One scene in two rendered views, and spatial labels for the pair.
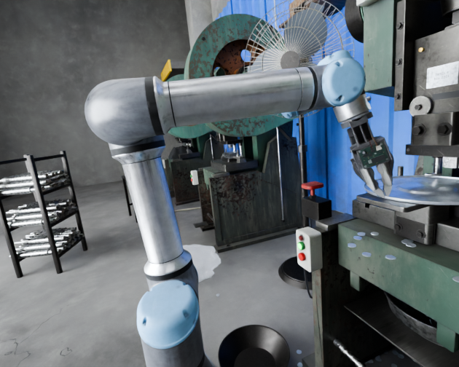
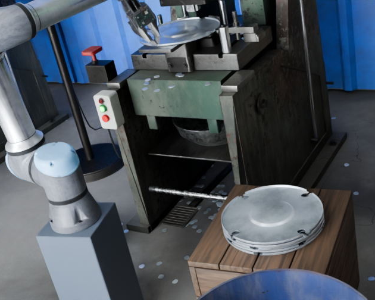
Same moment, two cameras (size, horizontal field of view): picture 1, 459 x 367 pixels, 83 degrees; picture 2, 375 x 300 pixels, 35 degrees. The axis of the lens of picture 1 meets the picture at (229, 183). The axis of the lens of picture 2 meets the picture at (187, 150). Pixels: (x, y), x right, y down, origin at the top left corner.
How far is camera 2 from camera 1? 1.29 m
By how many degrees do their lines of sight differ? 36
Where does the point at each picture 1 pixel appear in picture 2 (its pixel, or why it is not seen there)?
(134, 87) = (19, 14)
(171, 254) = (32, 130)
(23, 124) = not seen: outside the picture
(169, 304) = (59, 152)
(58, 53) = not seen: outside the picture
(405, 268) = (181, 92)
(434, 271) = (197, 86)
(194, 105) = (50, 16)
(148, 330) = (57, 167)
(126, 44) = not seen: outside the picture
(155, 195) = (12, 86)
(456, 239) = (204, 62)
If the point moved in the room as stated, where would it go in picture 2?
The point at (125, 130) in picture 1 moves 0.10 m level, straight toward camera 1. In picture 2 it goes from (15, 42) to (44, 41)
